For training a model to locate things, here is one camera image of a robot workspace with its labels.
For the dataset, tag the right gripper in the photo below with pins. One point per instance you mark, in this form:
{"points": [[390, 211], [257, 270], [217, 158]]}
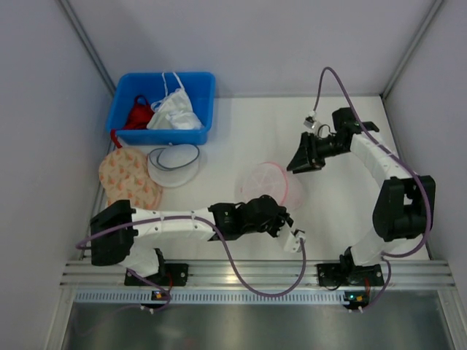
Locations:
{"points": [[311, 152]]}

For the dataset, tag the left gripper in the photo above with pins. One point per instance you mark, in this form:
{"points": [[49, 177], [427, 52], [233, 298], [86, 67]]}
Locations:
{"points": [[279, 222]]}

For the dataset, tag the pink-trimmed mesh laundry bag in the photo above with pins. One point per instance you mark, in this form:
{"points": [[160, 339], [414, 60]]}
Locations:
{"points": [[271, 179]]}

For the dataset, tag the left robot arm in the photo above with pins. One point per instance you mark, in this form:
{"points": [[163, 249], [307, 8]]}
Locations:
{"points": [[128, 236]]}

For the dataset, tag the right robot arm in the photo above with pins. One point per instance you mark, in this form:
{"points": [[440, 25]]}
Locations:
{"points": [[405, 204]]}

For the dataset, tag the blue-trimmed mesh laundry bag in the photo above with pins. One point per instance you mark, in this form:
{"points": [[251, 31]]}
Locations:
{"points": [[173, 166]]}

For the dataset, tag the white bra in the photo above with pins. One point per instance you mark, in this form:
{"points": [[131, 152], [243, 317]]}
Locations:
{"points": [[174, 111]]}

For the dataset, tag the red bra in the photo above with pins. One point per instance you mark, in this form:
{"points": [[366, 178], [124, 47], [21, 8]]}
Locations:
{"points": [[128, 119]]}

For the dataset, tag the blue plastic bin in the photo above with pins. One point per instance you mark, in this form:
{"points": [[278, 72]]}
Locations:
{"points": [[200, 87]]}

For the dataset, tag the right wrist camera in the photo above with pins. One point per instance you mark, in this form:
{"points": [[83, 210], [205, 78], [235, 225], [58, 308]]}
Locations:
{"points": [[314, 125]]}

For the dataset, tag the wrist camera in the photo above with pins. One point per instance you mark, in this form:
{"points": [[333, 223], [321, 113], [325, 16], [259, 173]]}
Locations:
{"points": [[290, 238], [314, 125]]}

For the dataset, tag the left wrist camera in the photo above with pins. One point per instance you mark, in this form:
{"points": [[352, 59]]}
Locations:
{"points": [[290, 238]]}

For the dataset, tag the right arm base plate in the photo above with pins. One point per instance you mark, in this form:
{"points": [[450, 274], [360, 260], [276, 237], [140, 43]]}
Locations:
{"points": [[333, 275]]}

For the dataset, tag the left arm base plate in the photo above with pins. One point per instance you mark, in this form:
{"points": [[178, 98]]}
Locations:
{"points": [[172, 275]]}

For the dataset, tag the aluminium mounting rail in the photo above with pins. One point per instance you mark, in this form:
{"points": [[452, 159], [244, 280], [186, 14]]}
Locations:
{"points": [[261, 263]]}

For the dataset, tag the slotted cable duct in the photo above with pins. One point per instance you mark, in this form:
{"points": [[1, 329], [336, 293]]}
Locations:
{"points": [[214, 297]]}

